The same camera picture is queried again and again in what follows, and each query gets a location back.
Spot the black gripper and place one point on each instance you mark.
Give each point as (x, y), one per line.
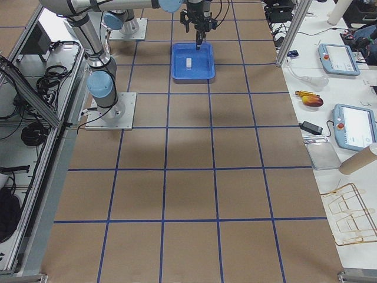
(197, 15)

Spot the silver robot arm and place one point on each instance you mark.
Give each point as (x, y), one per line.
(76, 14)
(121, 20)

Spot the blue plastic tray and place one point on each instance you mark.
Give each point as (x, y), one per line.
(202, 61)

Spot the silver metal tray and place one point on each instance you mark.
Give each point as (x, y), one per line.
(322, 153)

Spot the yellow red mango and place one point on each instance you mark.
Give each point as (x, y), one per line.
(312, 101)

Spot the teach pendant far left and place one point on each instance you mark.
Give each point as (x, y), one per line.
(338, 60)

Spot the teach pendant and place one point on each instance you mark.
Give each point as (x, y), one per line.
(338, 60)
(354, 127)

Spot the black power adapter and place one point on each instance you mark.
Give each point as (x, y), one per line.
(310, 128)

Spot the teach pendant near left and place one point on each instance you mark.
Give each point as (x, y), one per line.
(354, 127)

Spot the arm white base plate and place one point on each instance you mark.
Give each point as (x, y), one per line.
(121, 116)
(133, 30)

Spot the aluminium frame post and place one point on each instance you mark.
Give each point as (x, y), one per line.
(296, 22)

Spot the gold wire rack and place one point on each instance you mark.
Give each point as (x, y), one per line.
(352, 222)

